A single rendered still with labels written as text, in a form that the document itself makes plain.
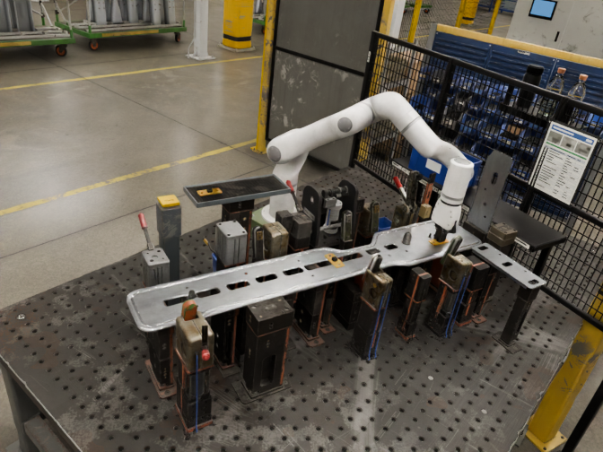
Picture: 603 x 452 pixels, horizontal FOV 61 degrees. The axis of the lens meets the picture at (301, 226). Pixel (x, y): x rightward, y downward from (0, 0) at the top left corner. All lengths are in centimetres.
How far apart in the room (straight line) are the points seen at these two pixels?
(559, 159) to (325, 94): 266
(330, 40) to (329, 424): 343
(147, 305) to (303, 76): 346
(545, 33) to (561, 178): 648
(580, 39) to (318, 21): 491
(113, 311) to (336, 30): 313
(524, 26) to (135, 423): 806
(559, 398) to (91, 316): 205
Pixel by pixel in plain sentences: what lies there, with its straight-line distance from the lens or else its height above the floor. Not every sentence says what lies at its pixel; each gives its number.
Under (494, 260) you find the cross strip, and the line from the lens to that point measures 208.
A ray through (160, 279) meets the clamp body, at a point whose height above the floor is 100.
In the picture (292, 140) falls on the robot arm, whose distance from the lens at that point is 217.
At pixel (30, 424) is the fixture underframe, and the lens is 236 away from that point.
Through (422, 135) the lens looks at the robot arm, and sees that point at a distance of 191.
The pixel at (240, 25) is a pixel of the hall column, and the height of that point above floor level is 44.
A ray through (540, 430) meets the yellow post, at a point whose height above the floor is 7.
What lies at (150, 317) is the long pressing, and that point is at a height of 100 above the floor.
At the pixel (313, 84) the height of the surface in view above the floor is 84.
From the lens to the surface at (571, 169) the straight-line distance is 234.
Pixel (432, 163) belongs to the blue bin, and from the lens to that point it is 254.
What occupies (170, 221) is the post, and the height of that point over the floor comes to 110.
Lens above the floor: 200
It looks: 30 degrees down
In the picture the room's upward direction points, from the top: 8 degrees clockwise
